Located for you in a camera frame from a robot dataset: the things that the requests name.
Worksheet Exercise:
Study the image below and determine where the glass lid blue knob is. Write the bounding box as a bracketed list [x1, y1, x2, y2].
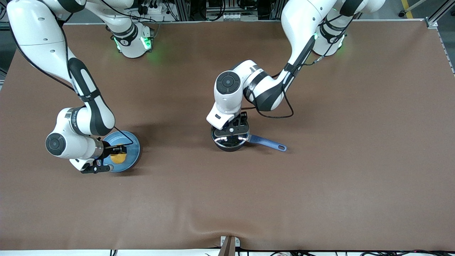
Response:
[212, 123, 250, 148]

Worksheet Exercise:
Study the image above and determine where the blue round plate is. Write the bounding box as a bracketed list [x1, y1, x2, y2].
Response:
[103, 131, 141, 173]

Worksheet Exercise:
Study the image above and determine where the brown table cover mat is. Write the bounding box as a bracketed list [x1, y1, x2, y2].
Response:
[0, 20, 455, 251]

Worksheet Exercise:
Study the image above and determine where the white power strip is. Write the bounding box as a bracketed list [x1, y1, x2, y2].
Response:
[135, 2, 169, 15]

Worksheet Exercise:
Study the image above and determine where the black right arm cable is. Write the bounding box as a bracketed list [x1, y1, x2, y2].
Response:
[9, 21, 135, 148]

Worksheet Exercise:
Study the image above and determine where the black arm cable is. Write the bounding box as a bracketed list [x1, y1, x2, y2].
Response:
[9, 21, 135, 148]
[242, 36, 320, 119]

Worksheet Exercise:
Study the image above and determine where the black pot blue handle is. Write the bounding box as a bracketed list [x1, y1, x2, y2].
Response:
[211, 121, 287, 153]

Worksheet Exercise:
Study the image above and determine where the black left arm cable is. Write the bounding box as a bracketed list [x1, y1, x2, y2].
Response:
[242, 36, 320, 119]

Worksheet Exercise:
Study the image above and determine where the aluminium frame post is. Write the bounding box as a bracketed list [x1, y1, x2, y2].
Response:
[270, 0, 285, 20]
[174, 0, 191, 21]

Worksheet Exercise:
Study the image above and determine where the grey metal bracket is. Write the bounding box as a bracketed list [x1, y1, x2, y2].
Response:
[219, 235, 241, 256]

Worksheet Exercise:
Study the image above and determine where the aluminium corner frame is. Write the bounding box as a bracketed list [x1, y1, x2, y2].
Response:
[425, 0, 455, 75]

